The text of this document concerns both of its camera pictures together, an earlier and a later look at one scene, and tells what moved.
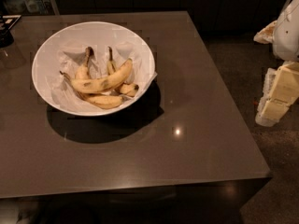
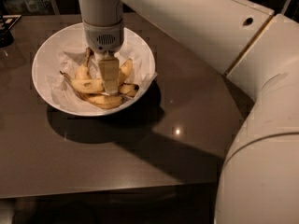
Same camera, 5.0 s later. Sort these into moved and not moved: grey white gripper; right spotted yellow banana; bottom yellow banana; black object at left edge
Moved: grey white gripper
Not moved: bottom yellow banana; right spotted yellow banana; black object at left edge
